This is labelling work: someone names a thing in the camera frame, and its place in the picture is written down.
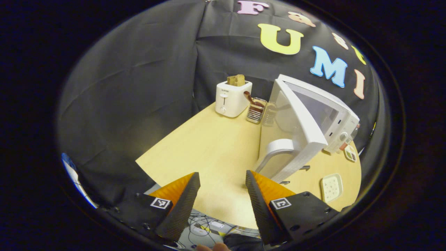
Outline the brown wooden spoon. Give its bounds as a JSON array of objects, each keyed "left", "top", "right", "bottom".
[{"left": 243, "top": 91, "right": 266, "bottom": 108}]

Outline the wire utensil holder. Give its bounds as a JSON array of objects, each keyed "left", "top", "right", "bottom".
[{"left": 246, "top": 97, "right": 268, "bottom": 124}]

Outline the black backdrop cloth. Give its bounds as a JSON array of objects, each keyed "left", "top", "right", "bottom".
[{"left": 57, "top": 0, "right": 381, "bottom": 210}]

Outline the white square plate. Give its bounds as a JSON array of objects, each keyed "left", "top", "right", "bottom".
[{"left": 320, "top": 173, "right": 344, "bottom": 204}]

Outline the white toaster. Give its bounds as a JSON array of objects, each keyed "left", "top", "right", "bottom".
[{"left": 215, "top": 80, "right": 253, "bottom": 118}]

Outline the person's dark clothing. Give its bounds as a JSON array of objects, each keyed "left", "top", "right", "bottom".
[{"left": 223, "top": 234, "right": 263, "bottom": 251}]

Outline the tangle of dark cables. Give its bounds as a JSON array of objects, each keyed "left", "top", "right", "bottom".
[{"left": 186, "top": 208, "right": 259, "bottom": 249}]

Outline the clear bottle with red label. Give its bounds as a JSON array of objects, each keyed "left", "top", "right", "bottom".
[{"left": 339, "top": 126, "right": 360, "bottom": 151}]

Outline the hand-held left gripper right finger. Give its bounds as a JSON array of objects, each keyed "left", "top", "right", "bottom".
[{"left": 245, "top": 170, "right": 340, "bottom": 246}]

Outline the white divided dish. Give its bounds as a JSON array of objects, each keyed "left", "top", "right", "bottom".
[{"left": 344, "top": 144, "right": 358, "bottom": 163}]

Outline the white microwave oven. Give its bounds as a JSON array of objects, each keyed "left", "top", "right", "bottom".
[{"left": 254, "top": 74, "right": 361, "bottom": 184}]

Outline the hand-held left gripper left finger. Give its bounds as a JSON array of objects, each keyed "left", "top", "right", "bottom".
[{"left": 101, "top": 172, "right": 201, "bottom": 243}]

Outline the brown bread slice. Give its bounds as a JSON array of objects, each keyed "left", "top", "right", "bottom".
[{"left": 227, "top": 74, "right": 246, "bottom": 87}]

